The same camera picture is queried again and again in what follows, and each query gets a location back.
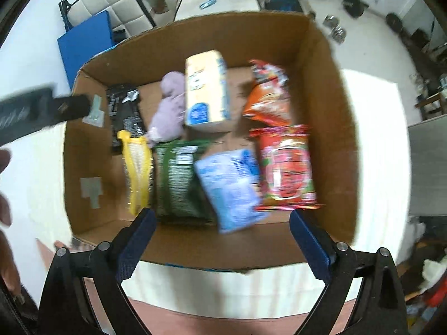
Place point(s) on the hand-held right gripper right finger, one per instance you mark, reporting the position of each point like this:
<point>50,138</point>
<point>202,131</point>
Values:
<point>310,244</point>

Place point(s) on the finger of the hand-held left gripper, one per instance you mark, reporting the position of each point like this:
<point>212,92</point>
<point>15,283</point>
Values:
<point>42,108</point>

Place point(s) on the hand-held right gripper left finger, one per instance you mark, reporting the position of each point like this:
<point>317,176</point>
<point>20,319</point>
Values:
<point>136,240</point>

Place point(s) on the green snack packet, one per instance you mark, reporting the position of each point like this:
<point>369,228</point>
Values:
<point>174,185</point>

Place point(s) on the yellow and silver packet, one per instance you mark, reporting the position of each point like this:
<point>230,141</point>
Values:
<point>138,171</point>

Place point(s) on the red snack packet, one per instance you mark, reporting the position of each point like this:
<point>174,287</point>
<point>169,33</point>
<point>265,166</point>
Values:
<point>286,167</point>

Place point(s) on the black snack packet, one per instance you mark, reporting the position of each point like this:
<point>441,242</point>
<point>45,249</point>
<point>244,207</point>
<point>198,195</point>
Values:
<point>125,118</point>

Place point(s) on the light blue tissue pack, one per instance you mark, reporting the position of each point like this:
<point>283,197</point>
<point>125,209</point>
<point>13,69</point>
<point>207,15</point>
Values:
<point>227,188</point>

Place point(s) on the purple cloth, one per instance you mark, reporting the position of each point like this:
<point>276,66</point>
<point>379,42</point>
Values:
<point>167,111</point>

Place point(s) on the orange snack packet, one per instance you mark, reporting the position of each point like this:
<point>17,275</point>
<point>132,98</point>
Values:
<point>269,101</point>

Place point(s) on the pale yellow tissue pack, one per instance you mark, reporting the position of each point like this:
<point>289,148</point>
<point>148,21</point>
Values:
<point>206,87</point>

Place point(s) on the cardboard box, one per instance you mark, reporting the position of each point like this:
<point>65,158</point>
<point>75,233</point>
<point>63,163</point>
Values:
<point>314,76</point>

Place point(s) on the person's left hand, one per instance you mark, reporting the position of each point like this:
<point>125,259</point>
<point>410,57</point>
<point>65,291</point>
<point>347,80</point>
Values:
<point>8,258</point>

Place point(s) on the blue flat board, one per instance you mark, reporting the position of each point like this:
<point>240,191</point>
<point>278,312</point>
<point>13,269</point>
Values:
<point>87,42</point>

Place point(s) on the white quilted chair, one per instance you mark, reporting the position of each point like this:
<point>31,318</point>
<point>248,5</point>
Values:
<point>101,3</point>

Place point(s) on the brown wooden chair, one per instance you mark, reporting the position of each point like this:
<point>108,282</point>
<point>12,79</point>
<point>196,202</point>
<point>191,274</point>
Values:
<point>433,104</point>

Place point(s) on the small blue and white item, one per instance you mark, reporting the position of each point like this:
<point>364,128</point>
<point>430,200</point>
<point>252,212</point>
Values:
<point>209,1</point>

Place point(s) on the chrome dumbbell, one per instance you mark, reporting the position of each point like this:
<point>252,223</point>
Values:
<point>338,35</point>
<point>330,21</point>

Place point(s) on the white upholstered chair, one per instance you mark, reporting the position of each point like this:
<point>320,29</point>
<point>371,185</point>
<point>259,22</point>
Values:
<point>234,1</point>

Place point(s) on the black exercise equipment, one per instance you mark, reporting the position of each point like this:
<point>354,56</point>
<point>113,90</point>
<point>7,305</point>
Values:
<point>426,56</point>

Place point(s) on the short barbell with plates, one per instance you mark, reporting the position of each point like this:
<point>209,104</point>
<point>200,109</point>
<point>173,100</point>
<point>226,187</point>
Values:
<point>355,5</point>

